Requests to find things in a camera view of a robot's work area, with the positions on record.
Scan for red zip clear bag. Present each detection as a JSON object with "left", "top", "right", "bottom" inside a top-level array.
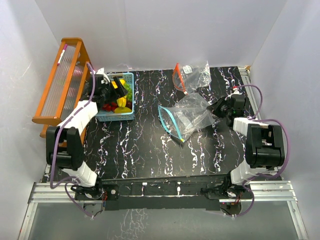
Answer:
[{"left": 172, "top": 60, "right": 212, "bottom": 95}]

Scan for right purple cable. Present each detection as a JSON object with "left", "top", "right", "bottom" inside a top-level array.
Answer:
[{"left": 233, "top": 84, "right": 292, "bottom": 217}]

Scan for orange wooden rack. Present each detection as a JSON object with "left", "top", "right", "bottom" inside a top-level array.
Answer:
[{"left": 32, "top": 37, "right": 90, "bottom": 138}]

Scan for red fake strawberries bunch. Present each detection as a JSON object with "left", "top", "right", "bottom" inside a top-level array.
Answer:
[{"left": 102, "top": 102, "right": 118, "bottom": 112}]

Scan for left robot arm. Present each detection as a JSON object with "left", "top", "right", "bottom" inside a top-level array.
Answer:
[{"left": 45, "top": 73, "right": 128, "bottom": 200}]

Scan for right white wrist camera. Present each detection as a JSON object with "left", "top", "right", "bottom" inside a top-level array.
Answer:
[{"left": 227, "top": 86, "right": 242, "bottom": 98}]

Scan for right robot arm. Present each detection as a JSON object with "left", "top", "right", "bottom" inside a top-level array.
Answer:
[{"left": 206, "top": 94, "right": 285, "bottom": 199}]

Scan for light blue plastic basket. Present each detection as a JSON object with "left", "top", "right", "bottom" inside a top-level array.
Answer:
[{"left": 95, "top": 72, "right": 135, "bottom": 122}]

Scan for pink white marker pen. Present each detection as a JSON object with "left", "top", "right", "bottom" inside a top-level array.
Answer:
[{"left": 57, "top": 44, "right": 68, "bottom": 66}]

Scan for aluminium frame rail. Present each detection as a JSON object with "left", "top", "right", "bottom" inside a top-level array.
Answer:
[{"left": 18, "top": 180, "right": 309, "bottom": 240}]

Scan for green fake grapes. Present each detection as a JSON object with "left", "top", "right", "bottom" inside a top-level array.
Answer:
[{"left": 124, "top": 83, "right": 133, "bottom": 101}]

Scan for black base bar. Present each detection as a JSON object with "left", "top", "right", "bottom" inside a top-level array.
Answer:
[{"left": 71, "top": 175, "right": 252, "bottom": 211}]

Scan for blue zip clear bag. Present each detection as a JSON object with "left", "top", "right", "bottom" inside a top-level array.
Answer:
[{"left": 158, "top": 92, "right": 216, "bottom": 143}]

